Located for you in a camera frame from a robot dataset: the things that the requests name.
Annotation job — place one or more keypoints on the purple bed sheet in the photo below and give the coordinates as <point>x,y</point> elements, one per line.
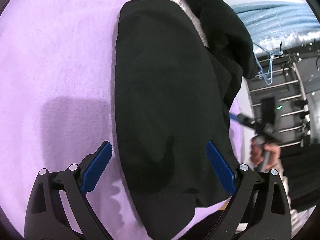
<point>56,86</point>

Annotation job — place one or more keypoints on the black folded garment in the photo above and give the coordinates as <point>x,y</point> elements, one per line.
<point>225,33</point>

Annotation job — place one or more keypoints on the person right hand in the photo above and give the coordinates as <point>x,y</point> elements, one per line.
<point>267,154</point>

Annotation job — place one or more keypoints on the black ERKE jacket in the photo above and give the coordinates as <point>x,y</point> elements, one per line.
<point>168,106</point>

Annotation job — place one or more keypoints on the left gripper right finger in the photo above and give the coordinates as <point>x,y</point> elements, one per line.
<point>258,208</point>

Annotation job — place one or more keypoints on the metal window bars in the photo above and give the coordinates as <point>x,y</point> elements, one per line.
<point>295,85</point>

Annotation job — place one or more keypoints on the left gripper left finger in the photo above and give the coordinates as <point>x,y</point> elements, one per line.
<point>45,216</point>

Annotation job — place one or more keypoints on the grey fuzzy folded garment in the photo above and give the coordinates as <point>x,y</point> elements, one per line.
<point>196,22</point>

